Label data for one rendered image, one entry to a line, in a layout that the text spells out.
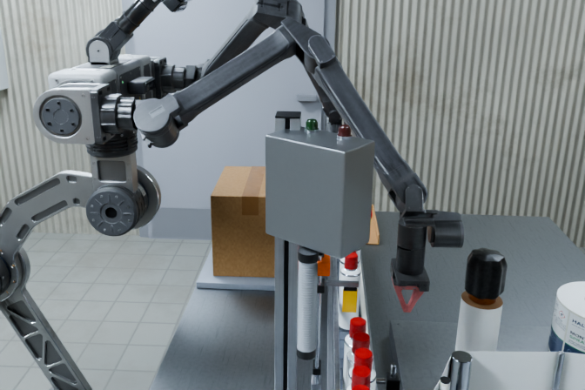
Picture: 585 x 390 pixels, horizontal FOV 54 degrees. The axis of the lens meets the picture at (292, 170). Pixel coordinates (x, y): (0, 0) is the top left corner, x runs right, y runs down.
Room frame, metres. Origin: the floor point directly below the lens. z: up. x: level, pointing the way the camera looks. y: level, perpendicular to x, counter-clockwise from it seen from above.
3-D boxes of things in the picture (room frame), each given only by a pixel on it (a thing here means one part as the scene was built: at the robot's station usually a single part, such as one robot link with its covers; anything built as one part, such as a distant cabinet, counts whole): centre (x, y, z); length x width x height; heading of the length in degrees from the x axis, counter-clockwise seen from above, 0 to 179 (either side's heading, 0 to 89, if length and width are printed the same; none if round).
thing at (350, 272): (1.30, -0.15, 0.98); 0.05 x 0.05 x 0.20
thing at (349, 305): (1.07, -0.12, 1.09); 0.03 x 0.01 x 0.06; 87
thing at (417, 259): (1.07, -0.24, 1.19); 0.10 x 0.07 x 0.07; 178
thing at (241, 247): (1.76, 0.12, 0.99); 0.30 x 0.24 x 0.27; 178
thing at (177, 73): (1.74, 0.37, 1.45); 0.09 x 0.08 x 0.12; 178
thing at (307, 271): (0.91, -0.03, 1.18); 0.04 x 0.04 x 0.21
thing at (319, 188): (0.96, -0.05, 1.38); 0.17 x 0.10 x 0.19; 52
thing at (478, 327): (1.12, -0.42, 1.03); 0.09 x 0.09 x 0.30
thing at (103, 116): (1.24, 0.38, 1.45); 0.09 x 0.08 x 0.12; 178
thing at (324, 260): (1.06, -0.09, 1.05); 0.10 x 0.04 x 0.33; 87
